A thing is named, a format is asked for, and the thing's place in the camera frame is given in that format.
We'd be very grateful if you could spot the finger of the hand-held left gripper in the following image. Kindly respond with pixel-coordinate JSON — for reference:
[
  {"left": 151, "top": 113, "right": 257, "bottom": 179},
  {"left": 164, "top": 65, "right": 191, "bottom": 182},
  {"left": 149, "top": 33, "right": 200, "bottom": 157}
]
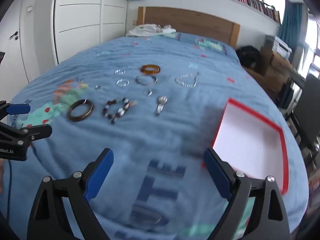
[
  {"left": 0, "top": 122, "right": 53, "bottom": 146},
  {"left": 0, "top": 100, "right": 31, "bottom": 122}
]

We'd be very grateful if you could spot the white wardrobe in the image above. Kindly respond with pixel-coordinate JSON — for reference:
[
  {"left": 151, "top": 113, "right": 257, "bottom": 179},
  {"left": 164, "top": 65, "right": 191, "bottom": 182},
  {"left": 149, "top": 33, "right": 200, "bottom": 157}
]
[{"left": 52, "top": 0, "right": 129, "bottom": 65}]

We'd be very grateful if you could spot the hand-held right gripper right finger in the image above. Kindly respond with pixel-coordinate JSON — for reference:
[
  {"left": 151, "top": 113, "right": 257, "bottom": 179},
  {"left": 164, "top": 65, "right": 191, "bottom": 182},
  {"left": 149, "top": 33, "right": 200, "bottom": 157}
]
[{"left": 203, "top": 147, "right": 291, "bottom": 240}]

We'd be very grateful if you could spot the beaded bracelet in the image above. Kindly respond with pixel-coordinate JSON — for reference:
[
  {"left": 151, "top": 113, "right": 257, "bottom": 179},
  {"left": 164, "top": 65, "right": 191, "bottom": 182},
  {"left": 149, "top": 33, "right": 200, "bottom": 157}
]
[{"left": 102, "top": 97, "right": 137, "bottom": 125}]

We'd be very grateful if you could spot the blue printed blanket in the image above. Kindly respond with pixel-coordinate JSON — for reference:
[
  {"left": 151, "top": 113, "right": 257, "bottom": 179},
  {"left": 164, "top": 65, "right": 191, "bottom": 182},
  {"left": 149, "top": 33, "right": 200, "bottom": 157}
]
[{"left": 2, "top": 31, "right": 309, "bottom": 240}]

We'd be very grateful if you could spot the white door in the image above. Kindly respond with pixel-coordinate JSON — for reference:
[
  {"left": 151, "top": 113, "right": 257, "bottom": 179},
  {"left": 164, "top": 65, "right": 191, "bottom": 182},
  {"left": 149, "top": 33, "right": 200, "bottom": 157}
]
[{"left": 0, "top": 0, "right": 58, "bottom": 83}]

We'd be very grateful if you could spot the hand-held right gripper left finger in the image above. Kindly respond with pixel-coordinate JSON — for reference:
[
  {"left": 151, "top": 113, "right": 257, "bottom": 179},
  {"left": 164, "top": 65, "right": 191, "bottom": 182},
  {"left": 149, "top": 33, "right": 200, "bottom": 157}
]
[{"left": 27, "top": 148, "right": 114, "bottom": 240}]

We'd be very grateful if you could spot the clear bead necklace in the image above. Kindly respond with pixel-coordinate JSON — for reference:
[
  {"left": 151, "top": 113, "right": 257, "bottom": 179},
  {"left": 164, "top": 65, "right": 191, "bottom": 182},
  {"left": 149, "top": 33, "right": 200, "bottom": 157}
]
[{"left": 174, "top": 72, "right": 200, "bottom": 88}]

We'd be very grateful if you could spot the amber bangle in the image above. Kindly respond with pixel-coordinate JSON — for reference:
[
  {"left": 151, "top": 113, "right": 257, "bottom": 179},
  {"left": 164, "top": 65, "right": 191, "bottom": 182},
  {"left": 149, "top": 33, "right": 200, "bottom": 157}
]
[{"left": 140, "top": 64, "right": 161, "bottom": 75}]

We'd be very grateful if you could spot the wooden drawer chest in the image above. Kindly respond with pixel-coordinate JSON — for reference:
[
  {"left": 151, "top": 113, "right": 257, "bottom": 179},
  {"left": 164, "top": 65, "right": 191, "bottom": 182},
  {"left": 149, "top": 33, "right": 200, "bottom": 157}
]
[{"left": 244, "top": 45, "right": 293, "bottom": 94}]

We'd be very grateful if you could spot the white garment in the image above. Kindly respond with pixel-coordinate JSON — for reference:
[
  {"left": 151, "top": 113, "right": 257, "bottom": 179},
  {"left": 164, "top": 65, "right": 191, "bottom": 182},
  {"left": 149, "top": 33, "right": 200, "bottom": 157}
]
[{"left": 126, "top": 24, "right": 177, "bottom": 37}]

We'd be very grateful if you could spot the dark brown bangle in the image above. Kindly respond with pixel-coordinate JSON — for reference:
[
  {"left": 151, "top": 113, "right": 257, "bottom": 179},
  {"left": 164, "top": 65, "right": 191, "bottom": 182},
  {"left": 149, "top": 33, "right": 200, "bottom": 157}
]
[{"left": 67, "top": 99, "right": 94, "bottom": 122}]

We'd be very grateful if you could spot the white printer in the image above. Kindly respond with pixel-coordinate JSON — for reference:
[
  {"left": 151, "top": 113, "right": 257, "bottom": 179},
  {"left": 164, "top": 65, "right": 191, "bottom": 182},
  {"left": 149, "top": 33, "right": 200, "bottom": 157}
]
[{"left": 265, "top": 34, "right": 292, "bottom": 58}]

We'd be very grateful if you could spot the black chair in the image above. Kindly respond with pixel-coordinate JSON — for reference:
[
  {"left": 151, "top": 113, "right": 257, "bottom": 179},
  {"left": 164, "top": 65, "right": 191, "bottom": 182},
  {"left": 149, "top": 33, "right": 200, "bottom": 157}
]
[{"left": 287, "top": 74, "right": 320, "bottom": 157}]

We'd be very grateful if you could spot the black backpack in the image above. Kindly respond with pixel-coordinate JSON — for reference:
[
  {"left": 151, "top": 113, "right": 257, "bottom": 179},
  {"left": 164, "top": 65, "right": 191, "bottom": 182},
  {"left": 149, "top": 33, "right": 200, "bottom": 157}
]
[{"left": 236, "top": 45, "right": 261, "bottom": 68}]

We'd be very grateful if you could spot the silver wristwatch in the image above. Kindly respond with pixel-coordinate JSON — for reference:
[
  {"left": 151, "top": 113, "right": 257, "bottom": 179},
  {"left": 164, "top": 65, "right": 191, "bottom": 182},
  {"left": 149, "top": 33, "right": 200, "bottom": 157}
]
[{"left": 155, "top": 95, "right": 168, "bottom": 117}]

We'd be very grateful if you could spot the silver bangle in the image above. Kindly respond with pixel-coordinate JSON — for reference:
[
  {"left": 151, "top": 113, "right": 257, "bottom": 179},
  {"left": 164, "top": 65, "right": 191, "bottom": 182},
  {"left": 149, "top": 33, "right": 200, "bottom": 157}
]
[{"left": 135, "top": 74, "right": 158, "bottom": 86}]

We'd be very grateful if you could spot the red rimmed white tray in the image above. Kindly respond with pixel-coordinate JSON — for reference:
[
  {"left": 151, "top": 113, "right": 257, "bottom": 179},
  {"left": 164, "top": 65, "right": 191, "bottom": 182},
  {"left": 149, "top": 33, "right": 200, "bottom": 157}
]
[{"left": 202, "top": 98, "right": 289, "bottom": 195}]

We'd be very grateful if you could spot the wooden headboard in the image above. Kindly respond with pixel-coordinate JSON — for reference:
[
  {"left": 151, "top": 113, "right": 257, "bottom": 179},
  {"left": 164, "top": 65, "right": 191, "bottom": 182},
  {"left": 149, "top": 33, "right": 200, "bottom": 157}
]
[{"left": 137, "top": 6, "right": 240, "bottom": 48}]

